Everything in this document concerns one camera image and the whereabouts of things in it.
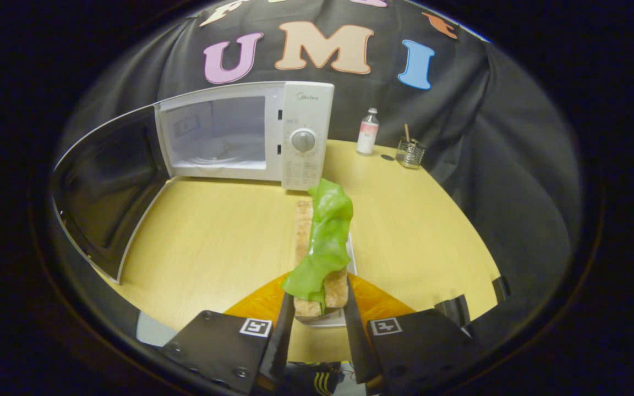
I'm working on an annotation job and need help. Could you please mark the white plastic tray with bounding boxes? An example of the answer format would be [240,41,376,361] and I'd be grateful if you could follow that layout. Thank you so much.
[295,231,359,329]

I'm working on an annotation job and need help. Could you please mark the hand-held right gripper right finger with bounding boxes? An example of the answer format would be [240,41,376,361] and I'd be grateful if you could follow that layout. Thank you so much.
[345,273,474,394]

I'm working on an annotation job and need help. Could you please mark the green lettuce leaf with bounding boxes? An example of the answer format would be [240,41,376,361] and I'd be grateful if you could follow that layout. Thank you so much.
[281,178,354,315]

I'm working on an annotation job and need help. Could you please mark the clear glass holder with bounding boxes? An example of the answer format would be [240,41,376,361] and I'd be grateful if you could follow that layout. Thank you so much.
[395,136,427,169]

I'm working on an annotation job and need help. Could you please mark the glass turntable plate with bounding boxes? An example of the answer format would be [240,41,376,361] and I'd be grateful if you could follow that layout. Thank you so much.
[177,137,267,168]

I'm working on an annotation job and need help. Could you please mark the black shoe yellow stripes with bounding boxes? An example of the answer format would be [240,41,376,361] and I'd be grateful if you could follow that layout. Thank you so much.
[284,360,351,396]

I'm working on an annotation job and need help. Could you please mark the white microwave oven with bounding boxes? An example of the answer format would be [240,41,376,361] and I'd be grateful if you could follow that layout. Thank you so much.
[50,81,335,284]

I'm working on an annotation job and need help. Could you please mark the small bottle pink label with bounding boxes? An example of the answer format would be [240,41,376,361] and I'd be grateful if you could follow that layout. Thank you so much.
[356,107,380,156]

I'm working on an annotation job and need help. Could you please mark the black table edge clamp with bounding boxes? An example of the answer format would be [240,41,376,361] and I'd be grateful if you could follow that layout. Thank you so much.
[434,294,471,329]
[491,275,511,303]

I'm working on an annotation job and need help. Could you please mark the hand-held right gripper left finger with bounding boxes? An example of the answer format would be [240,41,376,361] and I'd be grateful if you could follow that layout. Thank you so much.
[161,272,296,394]

